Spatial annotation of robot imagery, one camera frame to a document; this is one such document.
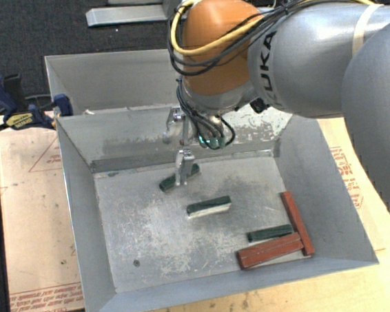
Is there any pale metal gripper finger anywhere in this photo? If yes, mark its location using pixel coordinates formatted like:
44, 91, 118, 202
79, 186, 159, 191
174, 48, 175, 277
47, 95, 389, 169
181, 147, 199, 186
172, 148, 188, 188

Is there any grey metal bin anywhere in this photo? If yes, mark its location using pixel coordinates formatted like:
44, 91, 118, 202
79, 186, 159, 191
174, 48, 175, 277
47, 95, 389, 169
44, 23, 382, 312

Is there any dark green block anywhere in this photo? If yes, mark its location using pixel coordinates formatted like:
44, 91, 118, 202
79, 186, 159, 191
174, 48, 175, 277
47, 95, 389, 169
185, 194, 234, 221
246, 223, 295, 244
157, 163, 203, 194

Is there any red-brown flat block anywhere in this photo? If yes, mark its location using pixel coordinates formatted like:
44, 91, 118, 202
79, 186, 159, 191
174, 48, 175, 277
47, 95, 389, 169
234, 231, 308, 271
279, 189, 316, 259

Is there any brown cardboard board, red print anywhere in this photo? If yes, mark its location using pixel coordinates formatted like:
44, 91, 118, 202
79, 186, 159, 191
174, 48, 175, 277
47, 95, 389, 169
0, 76, 390, 312

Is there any black cylinder on white bracket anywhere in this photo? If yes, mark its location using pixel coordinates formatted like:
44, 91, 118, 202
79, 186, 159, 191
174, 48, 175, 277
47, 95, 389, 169
248, 96, 270, 115

